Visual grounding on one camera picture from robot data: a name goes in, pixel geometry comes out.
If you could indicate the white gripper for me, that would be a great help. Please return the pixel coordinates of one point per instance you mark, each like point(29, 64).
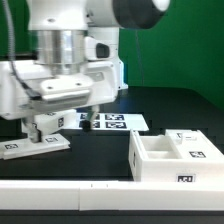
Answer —
point(76, 75)

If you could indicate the white cabinet body box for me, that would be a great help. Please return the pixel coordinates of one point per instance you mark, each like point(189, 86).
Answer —
point(152, 159)

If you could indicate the white door panel with knob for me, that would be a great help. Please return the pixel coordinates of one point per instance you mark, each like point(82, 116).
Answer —
point(189, 145)

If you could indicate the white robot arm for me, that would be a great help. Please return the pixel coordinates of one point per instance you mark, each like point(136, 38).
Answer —
point(54, 20)

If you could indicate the white block with tags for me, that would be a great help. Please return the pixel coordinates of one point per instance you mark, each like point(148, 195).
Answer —
point(52, 122)

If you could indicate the white base tag sheet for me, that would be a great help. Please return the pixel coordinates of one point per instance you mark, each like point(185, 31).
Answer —
point(110, 121)

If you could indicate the white front obstacle rail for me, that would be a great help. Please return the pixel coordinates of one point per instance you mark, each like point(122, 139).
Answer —
point(110, 195)

